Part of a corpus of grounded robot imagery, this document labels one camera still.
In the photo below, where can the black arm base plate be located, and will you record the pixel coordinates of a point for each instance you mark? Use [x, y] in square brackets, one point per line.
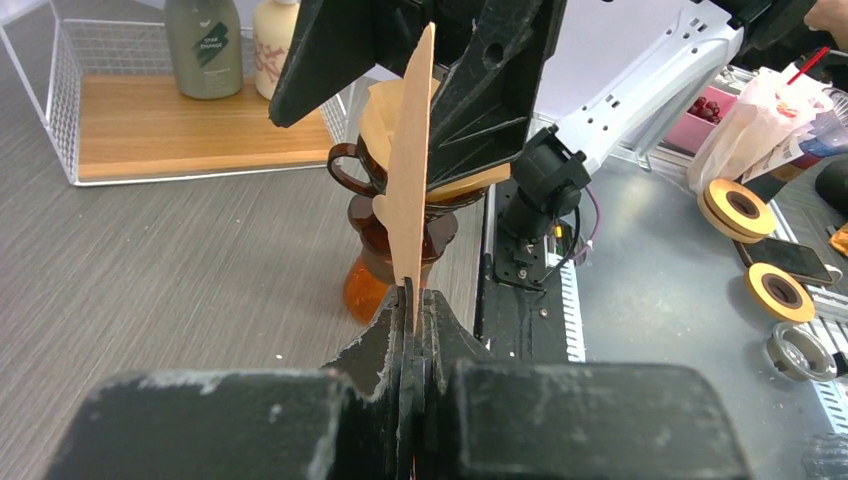
[528, 305]

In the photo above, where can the yellow tape roll stack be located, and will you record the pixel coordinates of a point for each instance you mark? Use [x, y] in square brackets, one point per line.
[736, 212]

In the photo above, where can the black smartphone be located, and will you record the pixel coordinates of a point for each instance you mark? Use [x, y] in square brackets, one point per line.
[801, 262]

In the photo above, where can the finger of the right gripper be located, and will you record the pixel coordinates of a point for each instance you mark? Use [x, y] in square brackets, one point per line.
[336, 42]
[494, 53]

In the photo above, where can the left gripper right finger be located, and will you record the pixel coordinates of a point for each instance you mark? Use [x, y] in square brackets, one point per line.
[490, 418]

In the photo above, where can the cream lettered bottle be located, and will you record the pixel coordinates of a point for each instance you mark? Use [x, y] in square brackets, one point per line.
[273, 29]

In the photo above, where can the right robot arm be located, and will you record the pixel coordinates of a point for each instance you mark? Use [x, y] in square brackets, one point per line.
[598, 69]

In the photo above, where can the white wire shelf rack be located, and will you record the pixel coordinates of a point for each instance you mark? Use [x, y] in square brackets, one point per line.
[113, 115]

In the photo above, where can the amber brown coffee dripper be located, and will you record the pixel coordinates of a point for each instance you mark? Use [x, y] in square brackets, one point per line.
[401, 208]

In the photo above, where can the orange glass carafe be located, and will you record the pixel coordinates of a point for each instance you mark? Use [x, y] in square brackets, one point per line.
[366, 284]

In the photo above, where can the grey green bottle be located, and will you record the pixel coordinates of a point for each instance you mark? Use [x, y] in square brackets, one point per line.
[204, 38]

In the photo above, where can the single yellow tape roll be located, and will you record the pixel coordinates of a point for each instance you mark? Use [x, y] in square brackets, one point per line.
[779, 294]

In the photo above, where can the pink fruit container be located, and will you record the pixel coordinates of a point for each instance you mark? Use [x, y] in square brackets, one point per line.
[690, 132]

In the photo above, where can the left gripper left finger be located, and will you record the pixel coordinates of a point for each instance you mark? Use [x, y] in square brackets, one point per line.
[346, 420]

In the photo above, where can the white plastic bag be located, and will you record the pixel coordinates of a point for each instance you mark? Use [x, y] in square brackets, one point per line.
[773, 115]

